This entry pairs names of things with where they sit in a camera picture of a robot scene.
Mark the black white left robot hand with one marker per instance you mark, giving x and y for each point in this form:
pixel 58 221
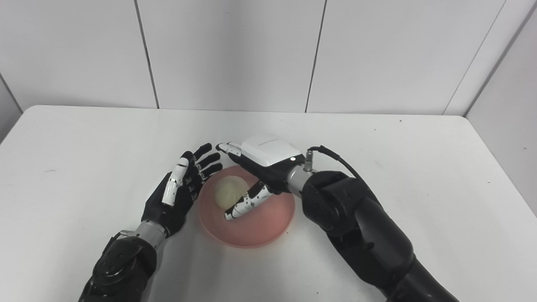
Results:
pixel 177 201

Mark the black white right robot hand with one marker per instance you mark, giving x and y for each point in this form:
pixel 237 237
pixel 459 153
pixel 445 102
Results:
pixel 270 162

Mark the white steamed bun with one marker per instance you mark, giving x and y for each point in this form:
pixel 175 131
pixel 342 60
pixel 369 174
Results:
pixel 229 192

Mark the pink round plate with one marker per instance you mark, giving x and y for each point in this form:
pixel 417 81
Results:
pixel 257 226

